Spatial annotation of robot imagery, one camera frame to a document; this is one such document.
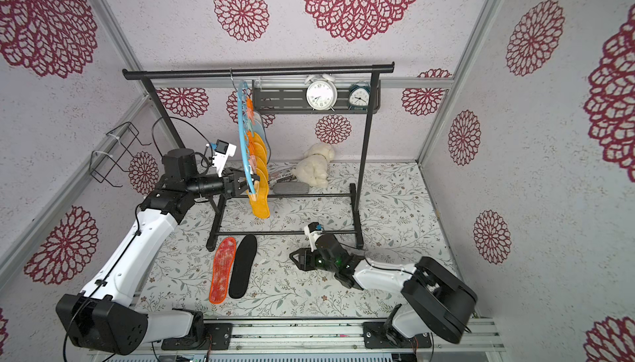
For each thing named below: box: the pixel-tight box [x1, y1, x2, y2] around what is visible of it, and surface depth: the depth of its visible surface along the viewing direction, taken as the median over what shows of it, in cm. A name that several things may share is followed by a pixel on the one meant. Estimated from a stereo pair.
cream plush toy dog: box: [291, 142, 335, 190], surface depth 111 cm
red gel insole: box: [208, 236, 238, 305], surface depth 89 cm
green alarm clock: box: [348, 80, 372, 111], surface depth 92 cm
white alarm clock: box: [304, 73, 339, 113], surface depth 90 cm
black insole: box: [228, 233, 258, 299], surface depth 89 cm
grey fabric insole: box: [272, 181, 311, 195], surface depth 108 cm
